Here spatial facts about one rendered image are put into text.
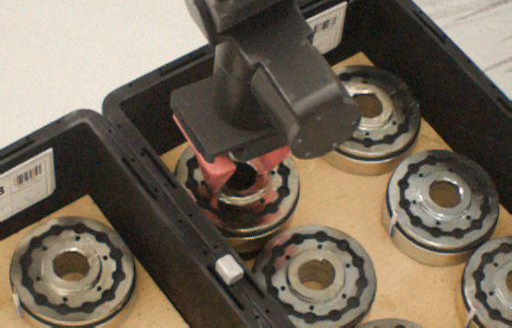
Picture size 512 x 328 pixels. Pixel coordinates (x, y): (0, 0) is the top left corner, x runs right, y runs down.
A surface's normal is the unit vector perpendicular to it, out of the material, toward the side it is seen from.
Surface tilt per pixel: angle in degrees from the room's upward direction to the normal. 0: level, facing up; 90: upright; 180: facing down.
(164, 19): 0
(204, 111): 1
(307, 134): 91
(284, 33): 16
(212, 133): 1
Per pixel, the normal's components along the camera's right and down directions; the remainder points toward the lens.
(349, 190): 0.04, -0.57
